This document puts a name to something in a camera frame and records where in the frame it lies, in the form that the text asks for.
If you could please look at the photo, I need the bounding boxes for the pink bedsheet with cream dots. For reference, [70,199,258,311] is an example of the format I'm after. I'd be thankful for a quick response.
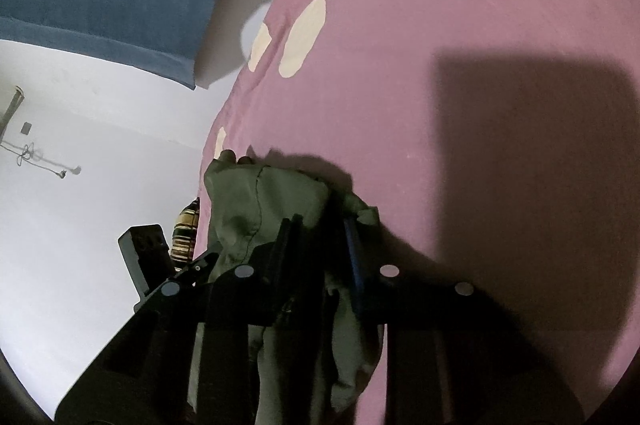
[196,0,639,423]

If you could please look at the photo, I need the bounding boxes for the wall cable with hook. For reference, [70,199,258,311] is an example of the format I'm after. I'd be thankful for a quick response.
[0,139,83,180]

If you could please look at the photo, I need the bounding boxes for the grey wall switch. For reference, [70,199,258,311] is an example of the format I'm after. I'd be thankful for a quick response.
[21,122,32,135]

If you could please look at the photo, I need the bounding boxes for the left hand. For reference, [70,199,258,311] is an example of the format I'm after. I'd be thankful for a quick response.
[218,149,255,165]

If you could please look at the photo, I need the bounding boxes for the striped yellow black cloth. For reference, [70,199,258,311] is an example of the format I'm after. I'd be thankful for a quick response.
[169,198,200,271]

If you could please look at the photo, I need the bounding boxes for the olive green bomber jacket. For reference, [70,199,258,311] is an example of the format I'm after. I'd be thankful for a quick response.
[196,150,384,424]

